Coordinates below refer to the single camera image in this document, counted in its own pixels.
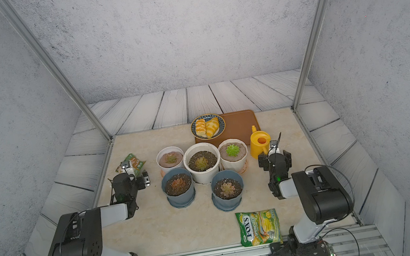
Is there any blue patterned plate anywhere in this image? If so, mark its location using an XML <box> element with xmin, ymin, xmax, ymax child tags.
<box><xmin>190</xmin><ymin>113</ymin><xmax>226</xmax><ymax>140</ymax></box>

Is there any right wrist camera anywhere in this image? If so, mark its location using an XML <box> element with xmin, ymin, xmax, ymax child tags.
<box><xmin>268</xmin><ymin>139</ymin><xmax>282</xmax><ymax>156</ymax></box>

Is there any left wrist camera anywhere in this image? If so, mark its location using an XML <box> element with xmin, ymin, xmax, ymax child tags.
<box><xmin>120</xmin><ymin>160</ymin><xmax>136</xmax><ymax>176</ymax></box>

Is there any green soup packet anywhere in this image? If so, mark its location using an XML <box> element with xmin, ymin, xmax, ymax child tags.
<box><xmin>115</xmin><ymin>153</ymin><xmax>145</xmax><ymax>178</ymax></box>

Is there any blue pot red succulent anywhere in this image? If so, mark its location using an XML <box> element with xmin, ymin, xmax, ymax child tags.
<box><xmin>161</xmin><ymin>168</ymin><xmax>196</xmax><ymax>208</ymax></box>

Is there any striped bread roll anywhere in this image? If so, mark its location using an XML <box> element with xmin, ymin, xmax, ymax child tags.
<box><xmin>205</xmin><ymin>117</ymin><xmax>220</xmax><ymax>139</ymax></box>
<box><xmin>195</xmin><ymin>119</ymin><xmax>207</xmax><ymax>138</ymax></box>

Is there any brown wooden tray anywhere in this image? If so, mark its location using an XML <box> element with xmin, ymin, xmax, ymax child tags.
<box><xmin>194</xmin><ymin>110</ymin><xmax>261</xmax><ymax>146</ymax></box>

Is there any right striped bread roll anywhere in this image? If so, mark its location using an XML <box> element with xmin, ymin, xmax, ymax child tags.
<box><xmin>205</xmin><ymin>117</ymin><xmax>220</xmax><ymax>139</ymax></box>

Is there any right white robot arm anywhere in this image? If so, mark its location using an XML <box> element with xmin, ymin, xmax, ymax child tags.
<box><xmin>258</xmin><ymin>148</ymin><xmax>355</xmax><ymax>256</ymax></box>

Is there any aluminium frame post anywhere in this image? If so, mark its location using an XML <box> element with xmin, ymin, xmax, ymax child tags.
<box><xmin>292</xmin><ymin>0</ymin><xmax>329</xmax><ymax>113</ymax></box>
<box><xmin>0</xmin><ymin>0</ymin><xmax>113</xmax><ymax>143</ymax></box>

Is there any left aluminium frame post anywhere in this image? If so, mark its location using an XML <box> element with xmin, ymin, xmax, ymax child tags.
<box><xmin>0</xmin><ymin>0</ymin><xmax>113</xmax><ymax>143</ymax></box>

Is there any large white pot dark soil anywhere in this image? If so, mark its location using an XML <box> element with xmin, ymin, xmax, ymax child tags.
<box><xmin>183</xmin><ymin>143</ymin><xmax>221</xmax><ymax>185</ymax></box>

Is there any beige saucer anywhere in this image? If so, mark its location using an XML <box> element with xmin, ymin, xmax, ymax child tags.
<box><xmin>233</xmin><ymin>161</ymin><xmax>248</xmax><ymax>175</ymax></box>

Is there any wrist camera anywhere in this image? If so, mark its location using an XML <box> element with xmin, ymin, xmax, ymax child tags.
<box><xmin>268</xmin><ymin>139</ymin><xmax>282</xmax><ymax>156</ymax></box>
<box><xmin>120</xmin><ymin>160</ymin><xmax>136</xmax><ymax>176</ymax></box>

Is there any yellow watering can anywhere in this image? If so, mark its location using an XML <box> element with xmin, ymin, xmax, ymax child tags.
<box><xmin>249</xmin><ymin>125</ymin><xmax>271</xmax><ymax>159</ymax></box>

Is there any left striped bread roll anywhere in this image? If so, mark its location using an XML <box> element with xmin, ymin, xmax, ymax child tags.
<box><xmin>195</xmin><ymin>119</ymin><xmax>207</xmax><ymax>138</ymax></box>

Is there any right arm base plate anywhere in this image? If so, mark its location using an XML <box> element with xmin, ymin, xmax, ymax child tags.
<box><xmin>267</xmin><ymin>242</ymin><xmax>330</xmax><ymax>256</ymax></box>

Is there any blue pot pink succulent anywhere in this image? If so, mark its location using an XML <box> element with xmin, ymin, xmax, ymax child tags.
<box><xmin>211</xmin><ymin>170</ymin><xmax>244</xmax><ymax>212</ymax></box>

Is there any green Fox's candy bag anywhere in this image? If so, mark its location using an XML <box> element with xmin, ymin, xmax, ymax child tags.
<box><xmin>236</xmin><ymin>208</ymin><xmax>282</xmax><ymax>247</ymax></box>

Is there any right aluminium frame post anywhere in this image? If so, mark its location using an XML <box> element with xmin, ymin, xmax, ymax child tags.
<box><xmin>292</xmin><ymin>0</ymin><xmax>329</xmax><ymax>113</ymax></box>

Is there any white pot bright green succulent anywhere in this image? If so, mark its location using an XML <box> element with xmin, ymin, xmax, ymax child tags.
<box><xmin>218</xmin><ymin>138</ymin><xmax>248</xmax><ymax>171</ymax></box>

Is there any white pot pink-green succulent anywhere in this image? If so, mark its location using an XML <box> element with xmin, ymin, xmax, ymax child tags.
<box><xmin>156</xmin><ymin>146</ymin><xmax>184</xmax><ymax>177</ymax></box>

